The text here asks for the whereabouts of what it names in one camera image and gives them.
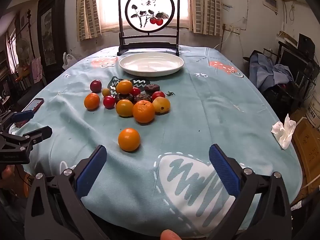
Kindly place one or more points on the dark red plum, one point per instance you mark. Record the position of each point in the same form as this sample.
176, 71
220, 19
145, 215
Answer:
96, 86

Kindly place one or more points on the white wall panel box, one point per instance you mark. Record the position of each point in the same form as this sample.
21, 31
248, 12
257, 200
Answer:
271, 1

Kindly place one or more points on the beige checked curtain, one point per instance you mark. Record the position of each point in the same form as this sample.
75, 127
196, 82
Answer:
205, 5
87, 7

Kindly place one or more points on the small red fruit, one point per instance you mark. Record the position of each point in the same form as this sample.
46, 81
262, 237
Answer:
109, 102
136, 91
158, 95

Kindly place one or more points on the small yellow fruit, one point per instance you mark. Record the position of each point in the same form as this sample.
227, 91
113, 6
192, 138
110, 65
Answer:
106, 92

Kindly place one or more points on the yellow apricot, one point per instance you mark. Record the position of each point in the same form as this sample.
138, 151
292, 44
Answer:
161, 105

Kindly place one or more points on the dark framed painted table screen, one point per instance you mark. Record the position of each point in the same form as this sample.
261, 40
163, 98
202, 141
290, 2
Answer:
149, 17

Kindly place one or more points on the person's right hand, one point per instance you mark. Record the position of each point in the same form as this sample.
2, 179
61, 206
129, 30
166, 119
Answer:
170, 235

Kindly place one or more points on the pink cloth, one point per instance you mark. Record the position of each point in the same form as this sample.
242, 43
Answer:
37, 70

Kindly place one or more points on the small tangerine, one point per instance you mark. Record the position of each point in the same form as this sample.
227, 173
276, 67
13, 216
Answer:
92, 101

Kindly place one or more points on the large tangerine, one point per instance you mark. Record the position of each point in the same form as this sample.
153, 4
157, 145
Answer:
143, 111

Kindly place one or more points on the dark framed wall painting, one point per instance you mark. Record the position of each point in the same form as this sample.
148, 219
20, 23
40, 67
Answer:
51, 40

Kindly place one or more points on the white plastic bag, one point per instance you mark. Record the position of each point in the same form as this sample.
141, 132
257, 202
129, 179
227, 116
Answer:
67, 60

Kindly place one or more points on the black monitor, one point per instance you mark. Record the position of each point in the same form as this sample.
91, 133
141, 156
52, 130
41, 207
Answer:
297, 65

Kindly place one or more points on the smartphone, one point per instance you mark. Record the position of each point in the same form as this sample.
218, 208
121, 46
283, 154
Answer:
33, 104

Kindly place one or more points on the light blue printed tablecloth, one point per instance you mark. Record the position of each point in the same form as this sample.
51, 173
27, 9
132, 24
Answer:
200, 120

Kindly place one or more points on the standing fan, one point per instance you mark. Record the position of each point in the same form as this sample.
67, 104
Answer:
23, 47

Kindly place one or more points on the person's left hand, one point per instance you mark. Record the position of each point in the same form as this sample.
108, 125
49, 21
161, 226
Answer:
7, 172

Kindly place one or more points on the small green stem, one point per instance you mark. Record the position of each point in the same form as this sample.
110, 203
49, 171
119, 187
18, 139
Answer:
170, 94

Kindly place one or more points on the white wall outlet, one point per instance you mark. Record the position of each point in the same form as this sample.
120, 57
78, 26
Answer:
231, 28

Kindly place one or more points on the white plate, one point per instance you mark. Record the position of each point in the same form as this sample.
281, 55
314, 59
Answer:
151, 65

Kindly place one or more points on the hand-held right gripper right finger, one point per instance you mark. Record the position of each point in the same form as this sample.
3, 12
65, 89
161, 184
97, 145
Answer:
225, 170

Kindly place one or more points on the crumpled white tissue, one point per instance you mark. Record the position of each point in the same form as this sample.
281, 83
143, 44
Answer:
283, 131

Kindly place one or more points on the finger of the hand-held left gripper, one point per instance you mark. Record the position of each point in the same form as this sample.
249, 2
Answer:
37, 133
23, 116

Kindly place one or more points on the blue clothes pile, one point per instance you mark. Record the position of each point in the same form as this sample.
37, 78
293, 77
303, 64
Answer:
270, 72

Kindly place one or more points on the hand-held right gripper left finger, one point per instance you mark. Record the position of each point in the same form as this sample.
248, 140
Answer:
91, 170

